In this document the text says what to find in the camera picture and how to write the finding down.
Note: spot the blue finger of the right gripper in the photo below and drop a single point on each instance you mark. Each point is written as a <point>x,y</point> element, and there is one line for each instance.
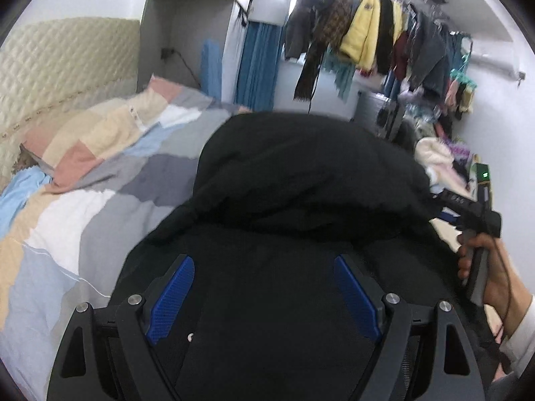
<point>448,218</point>

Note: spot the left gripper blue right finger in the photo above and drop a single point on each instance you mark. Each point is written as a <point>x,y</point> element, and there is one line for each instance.
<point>362,296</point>

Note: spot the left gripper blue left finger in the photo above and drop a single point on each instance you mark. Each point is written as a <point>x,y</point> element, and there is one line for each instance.
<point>165,297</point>

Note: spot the large black jacket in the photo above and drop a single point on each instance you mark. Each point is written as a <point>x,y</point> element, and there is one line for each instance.
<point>277,197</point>

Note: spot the white shirt sleeve forearm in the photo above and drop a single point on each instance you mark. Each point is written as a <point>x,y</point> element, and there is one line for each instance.
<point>519,350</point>

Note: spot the person's right hand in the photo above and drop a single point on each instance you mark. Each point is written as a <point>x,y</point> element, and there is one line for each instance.
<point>504,289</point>

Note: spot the cream fluffy blanket pile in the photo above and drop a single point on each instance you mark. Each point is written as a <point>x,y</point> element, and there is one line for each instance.
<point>437,160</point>

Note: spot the grey ribbed suitcase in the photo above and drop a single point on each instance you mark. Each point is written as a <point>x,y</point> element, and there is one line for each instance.
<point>378,114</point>

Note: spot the dark denim hanging jacket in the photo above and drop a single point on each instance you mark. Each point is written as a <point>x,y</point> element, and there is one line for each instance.
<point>429,56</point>

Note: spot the patchwork checked quilt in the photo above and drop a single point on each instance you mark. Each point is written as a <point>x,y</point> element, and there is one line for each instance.
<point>117,169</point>

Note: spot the teal hanging scarf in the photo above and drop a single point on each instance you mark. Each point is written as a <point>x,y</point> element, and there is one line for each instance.
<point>343,69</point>

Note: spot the light blue sheet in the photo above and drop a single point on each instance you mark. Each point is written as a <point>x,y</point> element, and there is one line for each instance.
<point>25,183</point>

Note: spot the yellow hanging jacket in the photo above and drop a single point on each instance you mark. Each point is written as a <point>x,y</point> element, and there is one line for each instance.
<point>360,41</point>

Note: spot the brown plaid hanging coat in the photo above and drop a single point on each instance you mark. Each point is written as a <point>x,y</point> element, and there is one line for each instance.
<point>332,21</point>

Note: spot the dark grey hanging coat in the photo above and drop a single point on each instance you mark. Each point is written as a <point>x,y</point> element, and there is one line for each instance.
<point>299,28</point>

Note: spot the blue window curtain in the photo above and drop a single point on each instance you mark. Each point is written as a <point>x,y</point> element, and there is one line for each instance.
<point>259,66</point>

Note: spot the cream quilted headboard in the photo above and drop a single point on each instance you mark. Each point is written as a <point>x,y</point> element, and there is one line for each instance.
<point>62,65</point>

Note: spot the white wall air conditioner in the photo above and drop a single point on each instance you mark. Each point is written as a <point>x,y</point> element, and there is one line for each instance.
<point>502,62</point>

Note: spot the grey wall cabinet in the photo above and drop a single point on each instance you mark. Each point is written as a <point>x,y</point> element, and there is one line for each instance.
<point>173,32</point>

